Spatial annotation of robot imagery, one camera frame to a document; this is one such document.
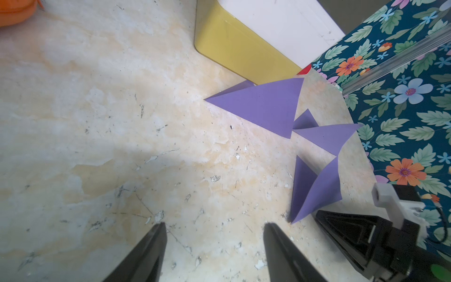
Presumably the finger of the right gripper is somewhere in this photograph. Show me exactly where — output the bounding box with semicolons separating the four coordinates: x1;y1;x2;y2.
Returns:
315;210;393;278

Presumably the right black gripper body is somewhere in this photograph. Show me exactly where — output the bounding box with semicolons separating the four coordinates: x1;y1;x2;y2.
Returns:
369;220;451;282

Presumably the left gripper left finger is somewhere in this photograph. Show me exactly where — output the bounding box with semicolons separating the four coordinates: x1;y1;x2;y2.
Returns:
103;222;167;282

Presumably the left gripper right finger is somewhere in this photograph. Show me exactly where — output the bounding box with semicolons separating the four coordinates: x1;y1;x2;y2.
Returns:
263;223;326;282

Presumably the purple paper square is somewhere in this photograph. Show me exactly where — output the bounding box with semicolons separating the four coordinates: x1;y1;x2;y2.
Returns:
292;109;362;156
288;157;342;224
205;78;304;139

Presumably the small red toy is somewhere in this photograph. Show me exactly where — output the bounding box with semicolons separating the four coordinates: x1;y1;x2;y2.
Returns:
297;64;312;75

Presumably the grey white yellow stacked box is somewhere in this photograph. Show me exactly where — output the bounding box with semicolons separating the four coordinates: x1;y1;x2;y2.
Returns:
193;0;392;86

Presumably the orange tiger plush toy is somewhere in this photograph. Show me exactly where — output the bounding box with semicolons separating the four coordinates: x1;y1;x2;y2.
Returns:
0;0;44;27

